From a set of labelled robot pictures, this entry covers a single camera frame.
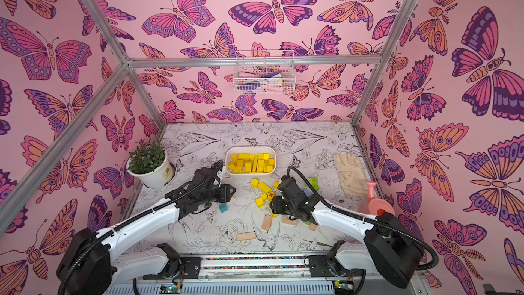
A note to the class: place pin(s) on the natural wood block upright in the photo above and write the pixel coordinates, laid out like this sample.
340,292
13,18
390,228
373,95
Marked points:
267,221

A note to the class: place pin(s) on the light green block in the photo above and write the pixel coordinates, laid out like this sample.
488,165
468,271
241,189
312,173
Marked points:
314,182

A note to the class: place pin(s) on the natural wood arch block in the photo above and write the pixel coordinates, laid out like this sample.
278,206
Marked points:
287,221

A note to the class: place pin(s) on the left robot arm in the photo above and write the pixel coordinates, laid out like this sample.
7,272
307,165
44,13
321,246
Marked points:
96,261

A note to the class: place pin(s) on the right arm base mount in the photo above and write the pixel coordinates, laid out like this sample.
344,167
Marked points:
324,266

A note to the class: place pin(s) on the long natural wood block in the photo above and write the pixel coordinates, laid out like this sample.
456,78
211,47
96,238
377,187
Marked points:
246,236

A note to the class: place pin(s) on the potted green plant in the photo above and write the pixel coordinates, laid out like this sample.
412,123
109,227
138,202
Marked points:
150,164

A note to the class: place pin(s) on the white plastic bin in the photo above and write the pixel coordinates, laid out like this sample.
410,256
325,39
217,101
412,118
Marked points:
251,161

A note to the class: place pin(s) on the beige work glove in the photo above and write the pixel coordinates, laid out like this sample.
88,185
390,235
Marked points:
351,174

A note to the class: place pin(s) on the wire basket on wall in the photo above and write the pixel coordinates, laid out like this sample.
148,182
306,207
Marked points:
265,72

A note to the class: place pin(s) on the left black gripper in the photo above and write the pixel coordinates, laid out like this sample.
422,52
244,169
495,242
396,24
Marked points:
226,192

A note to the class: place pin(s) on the teal block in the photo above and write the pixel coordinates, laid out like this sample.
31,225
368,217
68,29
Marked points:
223,207

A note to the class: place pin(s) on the pink watering can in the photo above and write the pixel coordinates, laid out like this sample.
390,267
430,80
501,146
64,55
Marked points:
375,205

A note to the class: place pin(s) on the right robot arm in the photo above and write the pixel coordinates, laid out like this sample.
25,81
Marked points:
390,249

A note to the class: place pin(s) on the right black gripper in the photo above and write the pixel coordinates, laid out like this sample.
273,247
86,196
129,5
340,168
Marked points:
276,205

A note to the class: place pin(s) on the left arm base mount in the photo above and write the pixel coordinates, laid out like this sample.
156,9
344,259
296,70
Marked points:
183,268

